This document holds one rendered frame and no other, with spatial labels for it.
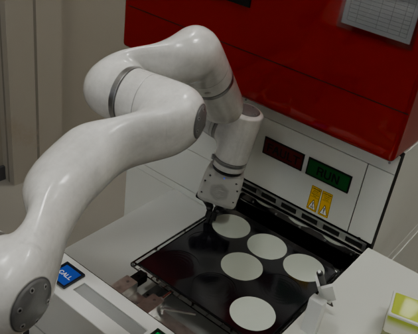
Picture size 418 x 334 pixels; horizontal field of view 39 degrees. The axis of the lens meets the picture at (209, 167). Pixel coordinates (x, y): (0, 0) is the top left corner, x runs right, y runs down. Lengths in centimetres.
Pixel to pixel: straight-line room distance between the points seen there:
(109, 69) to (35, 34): 200
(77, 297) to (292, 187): 61
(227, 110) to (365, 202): 42
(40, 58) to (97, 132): 217
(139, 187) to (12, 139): 133
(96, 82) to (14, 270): 39
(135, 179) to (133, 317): 80
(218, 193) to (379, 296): 45
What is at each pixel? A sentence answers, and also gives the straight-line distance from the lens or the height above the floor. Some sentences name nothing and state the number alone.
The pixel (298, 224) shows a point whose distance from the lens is 155.
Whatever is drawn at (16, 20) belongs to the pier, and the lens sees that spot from 292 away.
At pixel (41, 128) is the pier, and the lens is 321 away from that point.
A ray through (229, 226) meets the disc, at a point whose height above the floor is 90.
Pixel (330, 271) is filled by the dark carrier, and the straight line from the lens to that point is 149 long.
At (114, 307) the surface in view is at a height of 96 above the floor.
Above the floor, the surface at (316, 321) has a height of 101.
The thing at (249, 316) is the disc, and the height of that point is 90.
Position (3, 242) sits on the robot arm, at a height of 134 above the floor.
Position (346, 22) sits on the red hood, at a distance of 128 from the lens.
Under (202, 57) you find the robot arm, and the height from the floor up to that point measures 144.
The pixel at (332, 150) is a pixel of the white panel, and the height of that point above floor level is 116.
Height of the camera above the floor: 182
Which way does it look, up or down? 31 degrees down
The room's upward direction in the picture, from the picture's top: 8 degrees clockwise
